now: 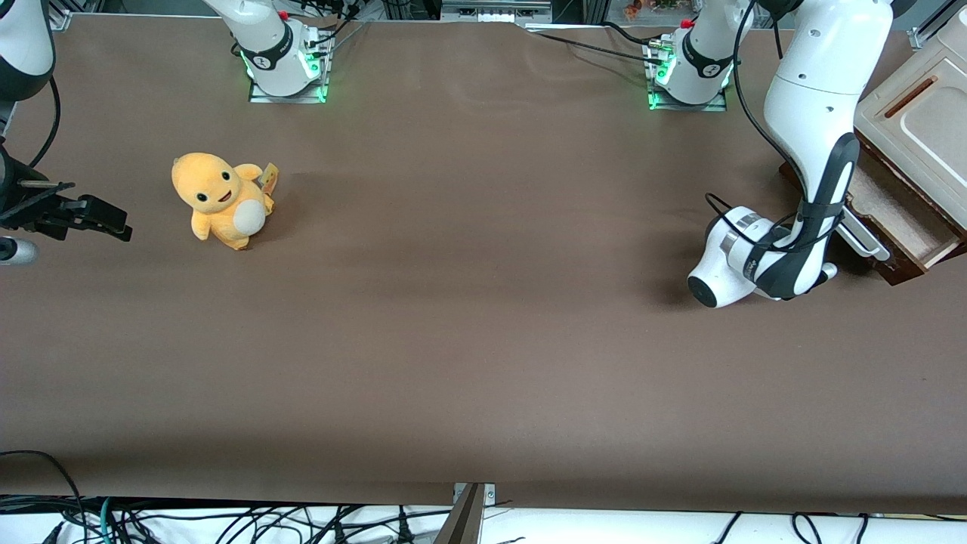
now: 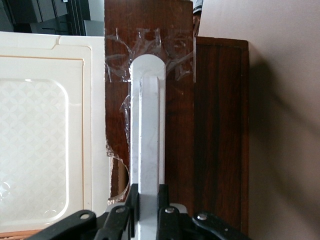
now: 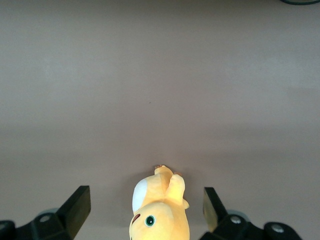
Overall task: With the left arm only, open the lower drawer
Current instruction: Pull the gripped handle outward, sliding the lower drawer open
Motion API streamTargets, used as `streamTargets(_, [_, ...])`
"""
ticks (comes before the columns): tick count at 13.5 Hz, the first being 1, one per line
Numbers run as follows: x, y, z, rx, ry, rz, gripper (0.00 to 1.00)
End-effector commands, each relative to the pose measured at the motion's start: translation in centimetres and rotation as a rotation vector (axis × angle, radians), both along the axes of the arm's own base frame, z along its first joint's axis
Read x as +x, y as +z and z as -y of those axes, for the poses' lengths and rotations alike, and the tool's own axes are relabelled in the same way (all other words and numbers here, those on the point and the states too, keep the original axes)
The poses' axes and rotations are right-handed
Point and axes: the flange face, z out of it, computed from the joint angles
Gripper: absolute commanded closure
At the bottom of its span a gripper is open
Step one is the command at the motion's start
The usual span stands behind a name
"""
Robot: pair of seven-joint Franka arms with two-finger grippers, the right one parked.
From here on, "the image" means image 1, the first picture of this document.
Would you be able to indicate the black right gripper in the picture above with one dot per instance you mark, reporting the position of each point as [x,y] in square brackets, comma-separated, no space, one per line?
[16,202]

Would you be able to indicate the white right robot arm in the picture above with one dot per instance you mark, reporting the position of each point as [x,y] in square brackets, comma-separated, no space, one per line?
[268,45]

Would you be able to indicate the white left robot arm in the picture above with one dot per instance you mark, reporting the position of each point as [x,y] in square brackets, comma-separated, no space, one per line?
[816,75]

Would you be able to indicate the orange plush toy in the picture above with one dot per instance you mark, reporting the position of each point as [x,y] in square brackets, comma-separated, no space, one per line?
[219,200]

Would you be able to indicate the yellow paper hang tag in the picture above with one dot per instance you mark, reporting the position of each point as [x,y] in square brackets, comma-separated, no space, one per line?
[270,175]

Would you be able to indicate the brown table cover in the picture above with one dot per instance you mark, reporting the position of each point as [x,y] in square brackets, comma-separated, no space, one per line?
[483,302]

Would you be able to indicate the white power strip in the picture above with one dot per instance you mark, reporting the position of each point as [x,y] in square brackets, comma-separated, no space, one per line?
[495,13]

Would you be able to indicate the small orange figure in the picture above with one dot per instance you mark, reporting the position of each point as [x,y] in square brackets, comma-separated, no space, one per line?
[631,9]

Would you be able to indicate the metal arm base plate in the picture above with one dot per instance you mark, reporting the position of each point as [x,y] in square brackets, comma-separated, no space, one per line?
[261,94]
[718,104]

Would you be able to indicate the aluminium frame profile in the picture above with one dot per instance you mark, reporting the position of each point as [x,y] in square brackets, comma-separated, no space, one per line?
[937,23]
[60,19]

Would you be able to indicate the metal mount bracket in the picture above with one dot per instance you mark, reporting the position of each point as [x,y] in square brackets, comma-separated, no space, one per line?
[464,521]

